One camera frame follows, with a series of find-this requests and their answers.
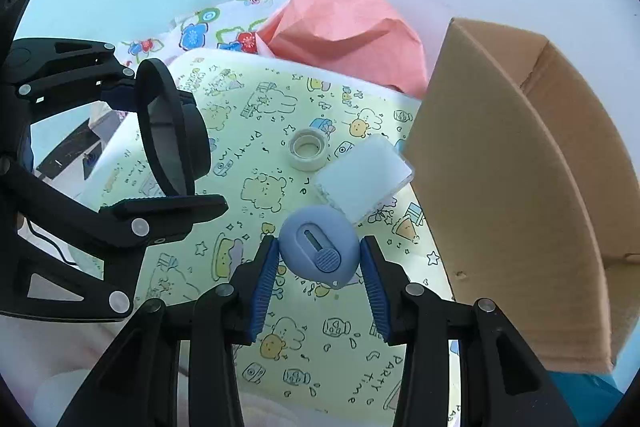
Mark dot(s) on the white cloth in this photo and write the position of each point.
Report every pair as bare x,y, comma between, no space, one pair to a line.
30,342

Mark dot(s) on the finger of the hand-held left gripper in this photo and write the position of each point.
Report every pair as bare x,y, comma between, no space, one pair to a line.
120,97
165,214

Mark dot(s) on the pink crumpled paper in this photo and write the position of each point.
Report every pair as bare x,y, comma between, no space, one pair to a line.
340,22

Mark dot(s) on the blue oval utility knife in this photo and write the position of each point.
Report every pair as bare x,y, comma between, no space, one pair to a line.
310,227

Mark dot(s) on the clear plastic case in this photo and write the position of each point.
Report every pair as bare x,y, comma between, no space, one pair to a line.
360,177

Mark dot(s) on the brown cardboard box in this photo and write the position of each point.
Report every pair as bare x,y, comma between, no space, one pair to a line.
500,157

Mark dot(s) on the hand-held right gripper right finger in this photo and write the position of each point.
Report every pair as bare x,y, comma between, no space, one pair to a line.
375,287

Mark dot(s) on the floral printed cloth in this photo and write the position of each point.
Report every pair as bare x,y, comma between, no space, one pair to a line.
200,27

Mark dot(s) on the blue patterned bag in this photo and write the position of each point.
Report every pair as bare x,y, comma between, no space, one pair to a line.
580,397

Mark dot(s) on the black device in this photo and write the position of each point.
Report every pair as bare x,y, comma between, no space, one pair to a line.
65,147

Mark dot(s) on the yellow cartoon printed mat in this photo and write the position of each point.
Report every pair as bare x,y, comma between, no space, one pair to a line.
280,82

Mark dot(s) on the small tape roll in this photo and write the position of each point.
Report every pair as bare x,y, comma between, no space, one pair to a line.
306,163

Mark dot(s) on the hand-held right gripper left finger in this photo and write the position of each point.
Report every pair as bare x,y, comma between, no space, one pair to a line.
265,287

